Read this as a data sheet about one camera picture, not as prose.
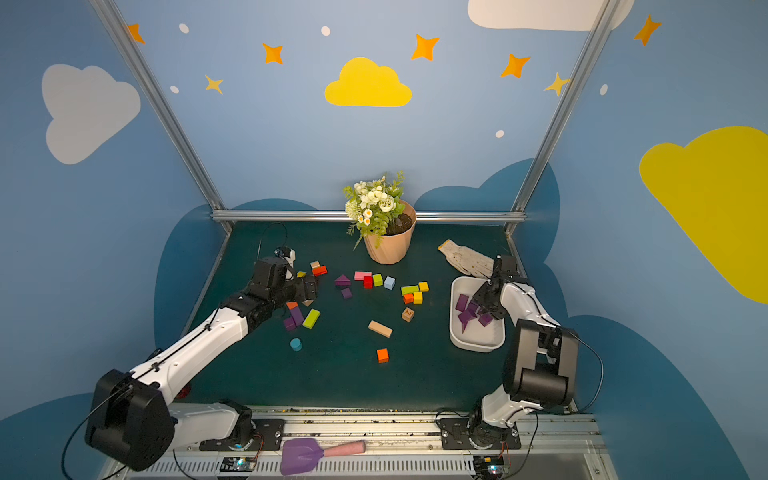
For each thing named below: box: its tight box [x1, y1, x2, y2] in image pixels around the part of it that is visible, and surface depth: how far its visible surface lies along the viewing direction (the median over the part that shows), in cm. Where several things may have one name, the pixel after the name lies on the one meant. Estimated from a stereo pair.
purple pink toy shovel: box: [280, 438, 367, 476], surface depth 73 cm
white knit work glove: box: [437, 239, 495, 279], surface depth 113 cm
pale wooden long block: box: [368, 320, 393, 338], surface depth 95 cm
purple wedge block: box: [458, 313, 475, 334], surface depth 95 cm
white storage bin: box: [450, 276, 505, 353], surface depth 95 cm
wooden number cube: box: [401, 307, 415, 323], surface depth 97 cm
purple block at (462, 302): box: [455, 294, 469, 312], surface depth 100 cm
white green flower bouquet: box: [342, 170, 406, 250], surface depth 90 cm
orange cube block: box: [377, 348, 389, 364], surface depth 88 cm
